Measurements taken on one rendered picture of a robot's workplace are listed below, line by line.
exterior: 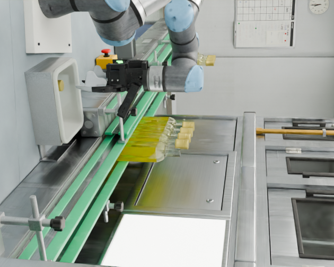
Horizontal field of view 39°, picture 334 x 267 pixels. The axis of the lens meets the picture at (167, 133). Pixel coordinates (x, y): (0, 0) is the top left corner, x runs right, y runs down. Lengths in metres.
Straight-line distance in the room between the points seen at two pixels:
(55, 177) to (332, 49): 6.59
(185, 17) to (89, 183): 0.52
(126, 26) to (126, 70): 0.18
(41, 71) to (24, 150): 0.22
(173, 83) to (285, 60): 6.33
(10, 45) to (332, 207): 1.10
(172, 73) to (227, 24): 6.18
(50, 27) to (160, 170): 0.64
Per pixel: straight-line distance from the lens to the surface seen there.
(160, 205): 1.53
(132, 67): 1.37
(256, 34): 7.49
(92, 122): 1.56
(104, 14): 1.41
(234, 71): 7.64
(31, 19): 1.38
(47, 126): 1.40
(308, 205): 1.64
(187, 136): 1.66
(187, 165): 1.77
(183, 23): 1.26
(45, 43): 1.44
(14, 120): 1.32
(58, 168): 1.41
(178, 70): 1.32
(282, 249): 1.42
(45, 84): 1.36
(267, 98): 7.77
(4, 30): 1.29
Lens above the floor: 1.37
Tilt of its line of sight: 10 degrees down
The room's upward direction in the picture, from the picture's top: 92 degrees clockwise
